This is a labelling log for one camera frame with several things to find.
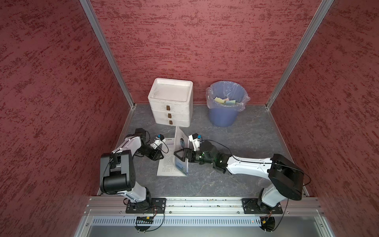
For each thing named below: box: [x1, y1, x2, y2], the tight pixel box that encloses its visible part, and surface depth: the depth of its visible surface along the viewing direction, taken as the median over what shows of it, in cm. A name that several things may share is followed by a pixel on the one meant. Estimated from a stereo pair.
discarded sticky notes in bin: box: [213, 96, 236, 105], surface depth 106 cm
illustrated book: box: [156, 126, 190, 177], surface depth 87 cm
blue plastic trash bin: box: [206, 80, 248, 127], surface depth 102 cm
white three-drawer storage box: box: [147, 77, 194, 128], surface depth 97 cm
